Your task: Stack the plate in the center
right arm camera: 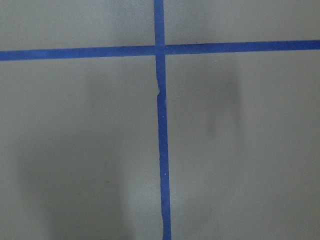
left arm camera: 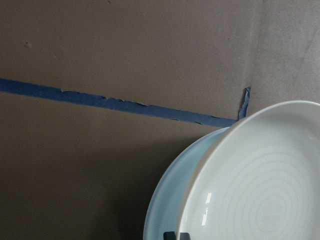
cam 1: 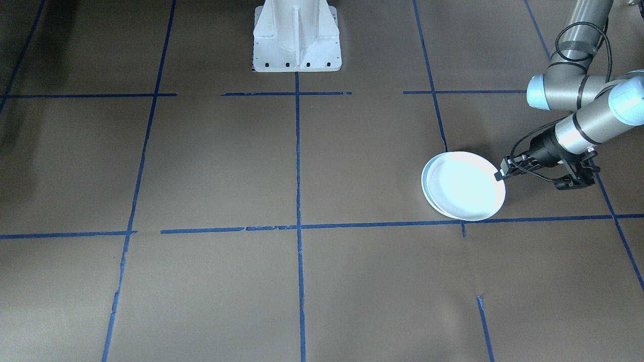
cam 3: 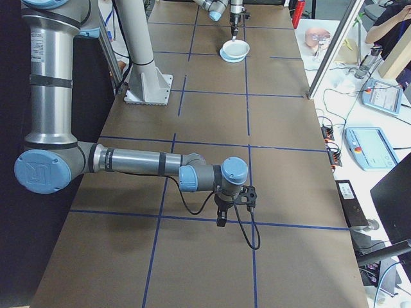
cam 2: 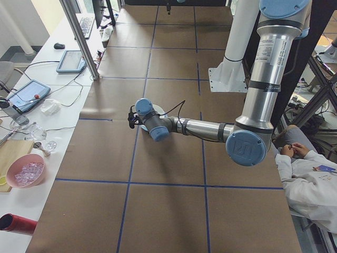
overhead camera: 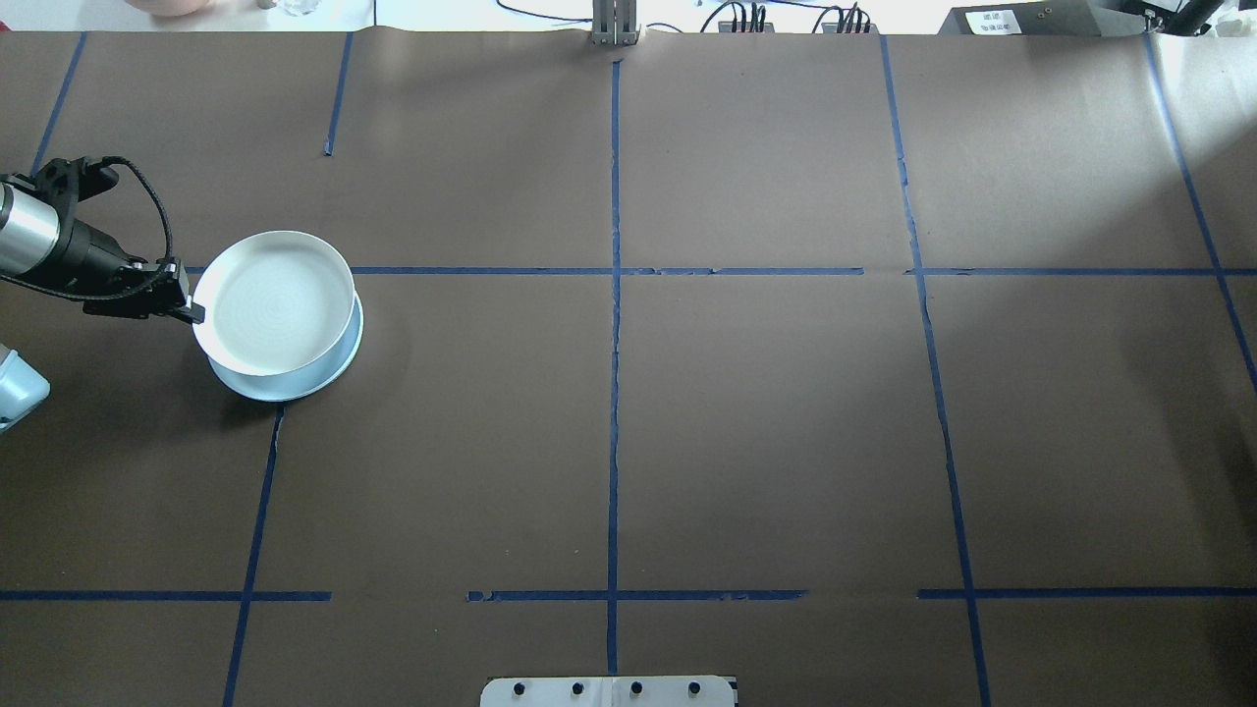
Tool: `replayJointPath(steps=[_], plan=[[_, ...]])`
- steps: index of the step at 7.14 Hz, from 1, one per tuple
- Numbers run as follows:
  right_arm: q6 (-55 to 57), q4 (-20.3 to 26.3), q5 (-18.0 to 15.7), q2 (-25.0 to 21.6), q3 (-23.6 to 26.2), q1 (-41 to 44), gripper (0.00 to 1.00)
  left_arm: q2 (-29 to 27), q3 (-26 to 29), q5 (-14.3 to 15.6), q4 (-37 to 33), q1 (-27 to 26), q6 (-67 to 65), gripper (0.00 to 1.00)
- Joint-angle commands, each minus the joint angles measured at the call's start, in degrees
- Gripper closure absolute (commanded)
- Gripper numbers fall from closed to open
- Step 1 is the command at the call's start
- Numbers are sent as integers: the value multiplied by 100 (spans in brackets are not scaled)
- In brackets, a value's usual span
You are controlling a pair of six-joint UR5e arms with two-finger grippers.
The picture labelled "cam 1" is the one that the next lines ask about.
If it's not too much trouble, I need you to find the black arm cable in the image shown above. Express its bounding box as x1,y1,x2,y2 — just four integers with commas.
510,21,614,184

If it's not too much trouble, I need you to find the light blue ribbed plate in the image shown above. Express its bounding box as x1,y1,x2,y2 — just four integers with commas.
421,153,439,213

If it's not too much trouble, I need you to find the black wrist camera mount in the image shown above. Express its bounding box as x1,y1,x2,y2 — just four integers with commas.
553,150,600,191

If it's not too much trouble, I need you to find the white bolted mount base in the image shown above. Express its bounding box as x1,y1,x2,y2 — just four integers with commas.
251,0,343,73

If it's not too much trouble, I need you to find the white ribbed plate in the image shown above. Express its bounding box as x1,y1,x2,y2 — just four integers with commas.
427,151,507,222

